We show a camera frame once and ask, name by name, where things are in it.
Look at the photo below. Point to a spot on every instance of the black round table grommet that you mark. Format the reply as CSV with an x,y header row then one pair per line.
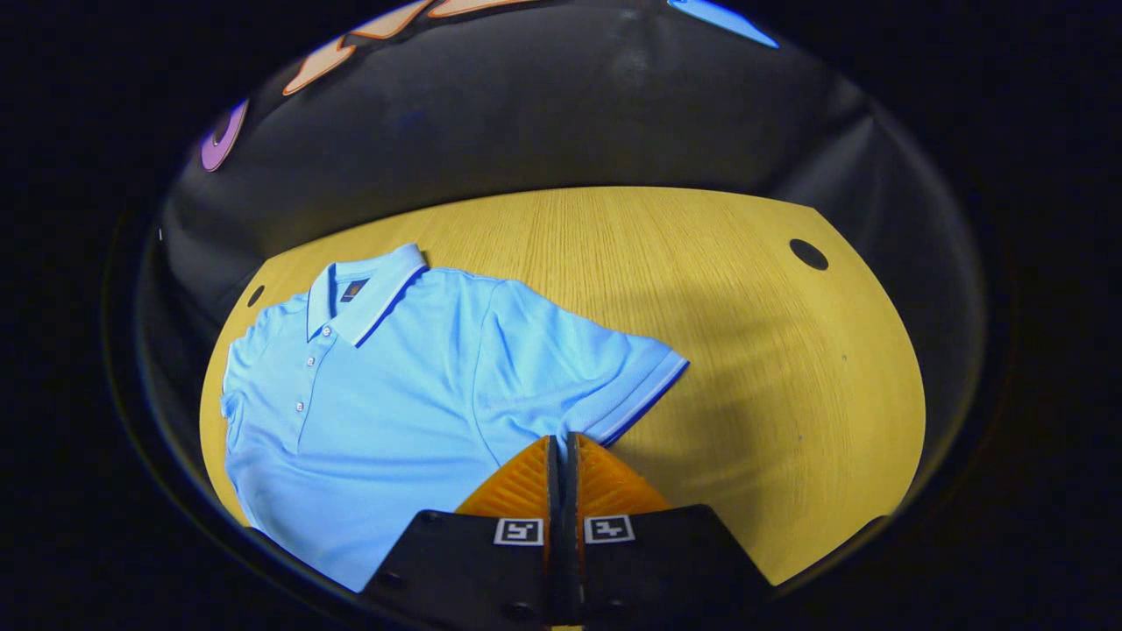
x,y
255,295
808,254

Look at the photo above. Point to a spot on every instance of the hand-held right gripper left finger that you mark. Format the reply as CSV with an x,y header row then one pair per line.
x,y
473,570

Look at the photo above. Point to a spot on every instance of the light blue T-shirt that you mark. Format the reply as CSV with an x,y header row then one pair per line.
x,y
394,412

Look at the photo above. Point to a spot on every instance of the black backdrop cloth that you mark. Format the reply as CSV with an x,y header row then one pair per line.
x,y
526,114

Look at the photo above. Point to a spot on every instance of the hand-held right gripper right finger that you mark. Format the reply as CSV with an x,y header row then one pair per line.
x,y
657,570

